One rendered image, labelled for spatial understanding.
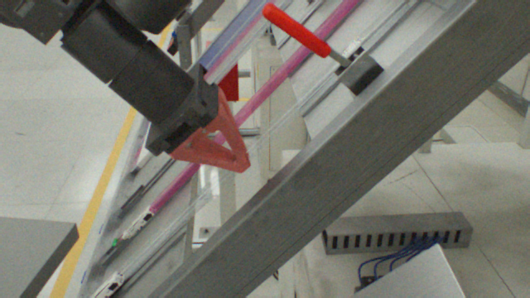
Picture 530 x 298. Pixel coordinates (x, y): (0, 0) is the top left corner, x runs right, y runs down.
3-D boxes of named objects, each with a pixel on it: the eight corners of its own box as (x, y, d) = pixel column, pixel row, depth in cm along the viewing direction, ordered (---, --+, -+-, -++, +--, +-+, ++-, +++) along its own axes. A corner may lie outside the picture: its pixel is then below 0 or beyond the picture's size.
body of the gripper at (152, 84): (212, 73, 48) (157, 21, 45) (211, 116, 39) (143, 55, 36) (169, 112, 50) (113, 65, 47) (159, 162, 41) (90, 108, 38)
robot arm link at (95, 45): (61, 26, 42) (40, 46, 38) (110, -28, 40) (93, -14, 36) (122, 77, 45) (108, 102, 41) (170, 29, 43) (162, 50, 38)
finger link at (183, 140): (267, 126, 51) (204, 66, 47) (273, 160, 45) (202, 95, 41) (222, 164, 53) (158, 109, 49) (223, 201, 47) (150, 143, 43)
